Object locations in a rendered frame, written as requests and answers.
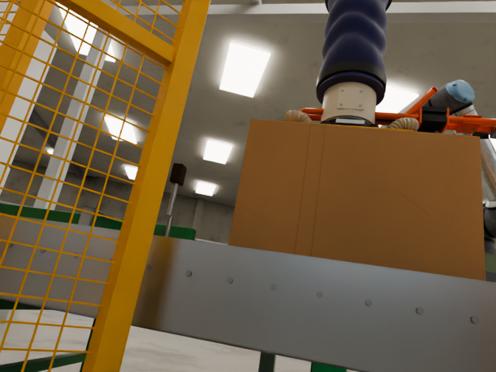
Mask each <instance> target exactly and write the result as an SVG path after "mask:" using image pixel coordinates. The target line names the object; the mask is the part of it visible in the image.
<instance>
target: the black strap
mask: <svg viewBox="0 0 496 372"><path fill-rule="evenodd" d="M342 72H361V73H364V74H367V75H370V76H372V77H374V78H376V79H377V80H378V81H380V82H381V84H382V85H383V88H384V90H385V92H386V85H387V78H386V75H385V73H384V72H383V71H382V70H381V69H380V68H379V67H378V66H375V65H373V64H372V63H368V62H364V61H342V62H338V63H334V64H332V65H330V66H328V67H326V68H325V69H324V70H323V71H322V72H321V73H320V74H319V76H318V78H317V88H316V91H317V90H318V88H319V86H320V84H321V83H322V82H323V81H324V80H326V79H327V78H329V77H331V76H333V75H335V74H338V73H342Z"/></svg>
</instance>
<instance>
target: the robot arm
mask: <svg viewBox="0 0 496 372"><path fill-rule="evenodd" d="M474 94H475V93H474V90H473V89H472V87H471V86H470V85H469V84H468V83H467V82H465V81H463V80H454V81H453V82H451V83H448V84H447V85H445V86H443V87H441V88H440V89H438V91H437V93H436V94H434V95H433V96H432V97H431V98H430V99H429V100H428V101H427V102H426V103H425V104H424V105H423V106H433V107H447V108H449V115H450V116H452V117H462V116H463V115H464V114H467V115H478V114H477V112H476V110H475V108H474V105H473V103H472V101H473V100H474V99H475V96H474ZM423 106H422V110H423ZM453 131H454V134H457V135H467V136H472V134H465V133H456V131H455V130H453ZM480 159H481V177H482V188H483V191H484V193H485V194H486V197H487V199H488V201H487V202H483V231H484V249H485V252H487V253H490V254H493V255H496V248H495V238H496V150H495V147H494V146H493V144H492V142H491V140H490V138H488V139H480Z"/></svg>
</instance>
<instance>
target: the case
mask: <svg viewBox="0 0 496 372"><path fill-rule="evenodd" d="M228 245H230V246H235V247H246V248H251V249H261V250H266V251H273V252H282V253H288V254H293V255H304V256H309V257H315V258H325V259H331V260H336V261H347V262H352V263H358V264H367V265H374V266H383V267H389V268H394V269H405V270H410V271H416V272H426V273H432V274H437V275H447V276H453V277H459V278H469V279H475V280H484V281H486V267H485V249H484V231H483V196H482V177H481V141H480V137H476V136H467V135H457V134H438V133H429V132H419V131H400V130H390V129H381V128H363V127H353V126H343V125H325V124H315V123H297V122H287V121H277V120H259V119H251V120H250V123H249V131H248V135H247V143H246V148H245V152H244V160H243V165H242V169H241V176H240V181H239V186H238V193H237V198H236V202H235V209H234V214H233V219H232V226H231V230H230V239H229V243H228Z"/></svg>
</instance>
